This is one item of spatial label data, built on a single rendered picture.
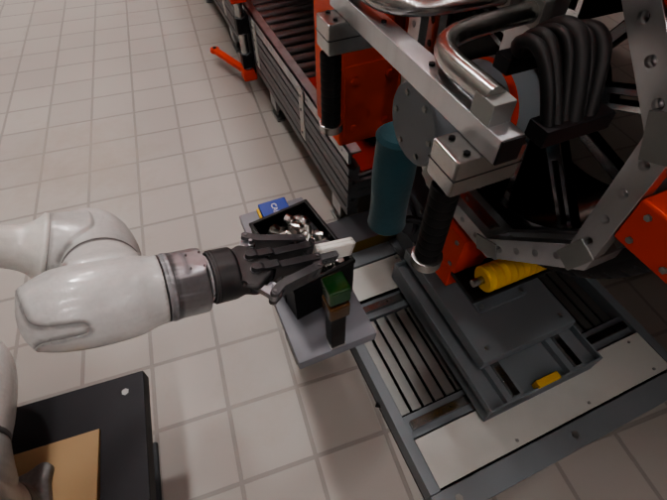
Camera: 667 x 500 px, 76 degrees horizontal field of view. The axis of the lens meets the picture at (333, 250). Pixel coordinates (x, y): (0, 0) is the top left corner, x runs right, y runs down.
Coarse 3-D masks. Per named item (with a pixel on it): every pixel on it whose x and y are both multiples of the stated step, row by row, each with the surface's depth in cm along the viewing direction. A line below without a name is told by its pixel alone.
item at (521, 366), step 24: (408, 288) 129; (432, 312) 124; (432, 336) 124; (456, 336) 119; (552, 336) 116; (576, 336) 119; (456, 360) 114; (504, 360) 115; (528, 360) 115; (552, 360) 115; (576, 360) 112; (480, 384) 111; (504, 384) 108; (528, 384) 111; (552, 384) 111; (480, 408) 109; (504, 408) 108
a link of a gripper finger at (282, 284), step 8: (312, 264) 63; (320, 264) 63; (296, 272) 61; (304, 272) 61; (312, 272) 62; (320, 272) 64; (280, 280) 59; (288, 280) 60; (296, 280) 60; (304, 280) 62; (312, 280) 64; (272, 288) 58; (280, 288) 58; (288, 288) 60; (296, 288) 62; (272, 296) 58; (272, 304) 59
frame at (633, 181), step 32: (640, 0) 43; (416, 32) 80; (640, 32) 44; (640, 64) 45; (640, 96) 46; (640, 160) 48; (608, 192) 53; (640, 192) 49; (480, 224) 82; (608, 224) 55; (512, 256) 75; (544, 256) 67; (576, 256) 61; (608, 256) 61
